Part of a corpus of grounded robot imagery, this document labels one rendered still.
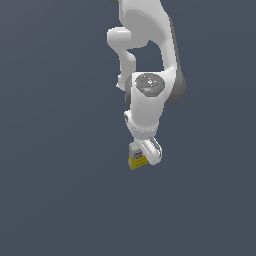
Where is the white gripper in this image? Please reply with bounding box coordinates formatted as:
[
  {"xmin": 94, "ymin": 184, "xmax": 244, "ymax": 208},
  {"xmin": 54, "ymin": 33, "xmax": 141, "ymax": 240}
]
[{"xmin": 138, "ymin": 135, "xmax": 164, "ymax": 166}]

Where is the yellow and white box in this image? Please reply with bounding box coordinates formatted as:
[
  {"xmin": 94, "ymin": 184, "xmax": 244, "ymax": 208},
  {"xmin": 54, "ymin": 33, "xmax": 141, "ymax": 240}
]
[{"xmin": 127, "ymin": 141, "xmax": 150, "ymax": 171}]

